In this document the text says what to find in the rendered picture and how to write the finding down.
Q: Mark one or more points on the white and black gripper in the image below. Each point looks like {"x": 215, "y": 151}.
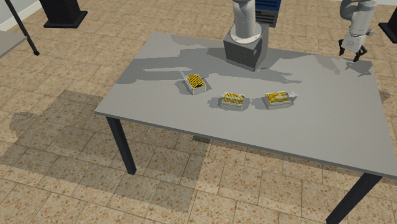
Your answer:
{"x": 353, "y": 43}

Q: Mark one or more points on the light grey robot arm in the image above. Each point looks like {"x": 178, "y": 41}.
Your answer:
{"x": 244, "y": 14}

